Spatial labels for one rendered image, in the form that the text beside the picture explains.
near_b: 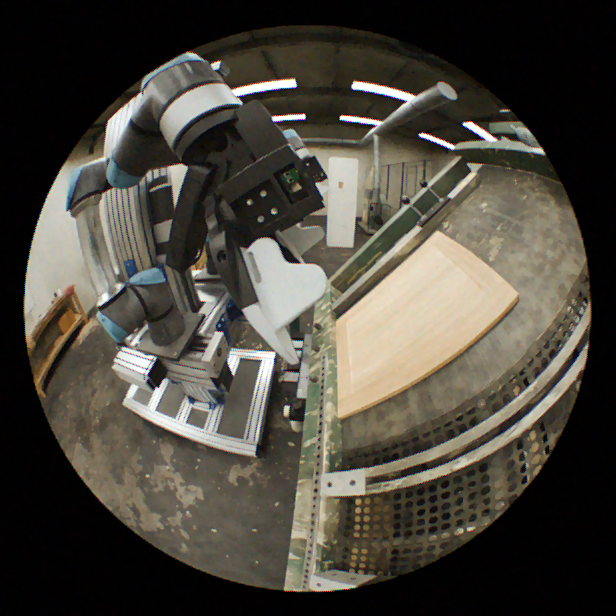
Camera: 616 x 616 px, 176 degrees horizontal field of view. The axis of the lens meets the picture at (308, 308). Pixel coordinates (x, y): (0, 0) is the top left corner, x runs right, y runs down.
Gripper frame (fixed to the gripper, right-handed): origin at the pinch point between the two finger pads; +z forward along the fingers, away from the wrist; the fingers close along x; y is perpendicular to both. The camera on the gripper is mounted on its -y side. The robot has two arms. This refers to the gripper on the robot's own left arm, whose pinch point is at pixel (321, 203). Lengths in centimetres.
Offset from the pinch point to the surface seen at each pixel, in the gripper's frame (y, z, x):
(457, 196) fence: 55, 14, -11
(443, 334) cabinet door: 18, 31, -55
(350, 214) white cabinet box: 23, 80, 356
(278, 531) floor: -76, 112, -119
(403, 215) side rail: 34.1, 21.7, 12.6
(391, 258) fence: 16.4, 29.3, -11.5
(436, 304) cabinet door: 20, 30, -45
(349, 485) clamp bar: -9, 36, -83
